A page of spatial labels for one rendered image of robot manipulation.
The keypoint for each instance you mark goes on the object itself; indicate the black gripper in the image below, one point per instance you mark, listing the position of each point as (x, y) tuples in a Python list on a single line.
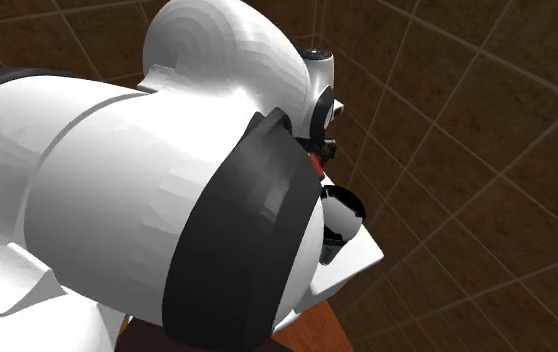
[(322, 148)]

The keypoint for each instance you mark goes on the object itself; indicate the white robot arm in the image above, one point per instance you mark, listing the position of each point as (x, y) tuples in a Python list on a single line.
[(113, 195)]

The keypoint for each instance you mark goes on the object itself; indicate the small red object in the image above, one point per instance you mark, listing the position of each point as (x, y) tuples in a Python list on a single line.
[(316, 166)]

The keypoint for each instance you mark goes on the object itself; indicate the black and white round container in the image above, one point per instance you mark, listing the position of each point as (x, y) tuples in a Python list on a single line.
[(341, 214)]

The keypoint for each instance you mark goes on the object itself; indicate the dark robot stand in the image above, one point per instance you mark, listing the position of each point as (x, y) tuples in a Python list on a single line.
[(152, 339)]

